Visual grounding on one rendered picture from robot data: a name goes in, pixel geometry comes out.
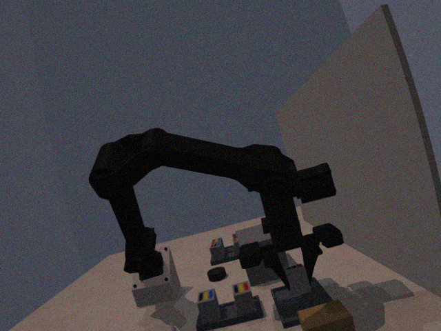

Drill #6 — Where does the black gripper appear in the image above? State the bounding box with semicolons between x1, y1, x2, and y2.
238;206;344;291

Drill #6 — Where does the black short cylinder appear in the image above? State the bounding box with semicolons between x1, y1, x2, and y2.
207;266;227;282

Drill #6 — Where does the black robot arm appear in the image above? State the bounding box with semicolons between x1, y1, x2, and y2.
89;128;336;281

